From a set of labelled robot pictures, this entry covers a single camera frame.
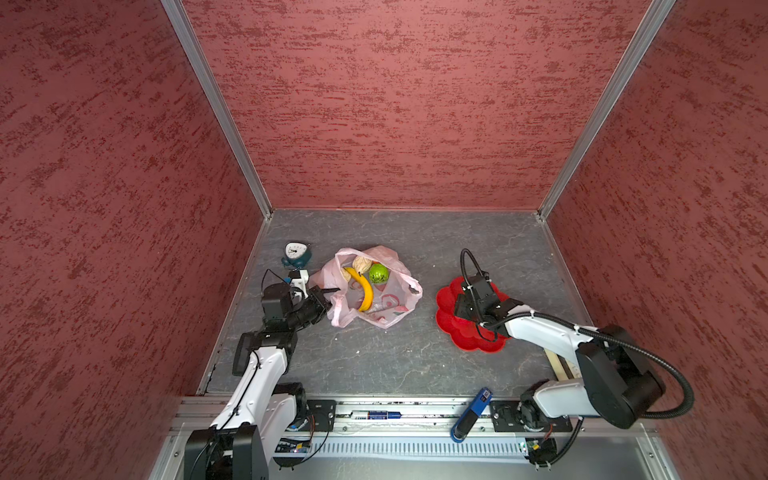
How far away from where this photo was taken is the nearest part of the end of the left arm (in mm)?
708

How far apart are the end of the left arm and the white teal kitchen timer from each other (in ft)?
1.00

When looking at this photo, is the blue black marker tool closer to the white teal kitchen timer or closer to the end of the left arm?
the end of the left arm

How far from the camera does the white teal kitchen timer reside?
103 cm

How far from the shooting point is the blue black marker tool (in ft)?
2.37

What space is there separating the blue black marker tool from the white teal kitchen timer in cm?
68

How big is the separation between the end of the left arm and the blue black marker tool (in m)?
0.44
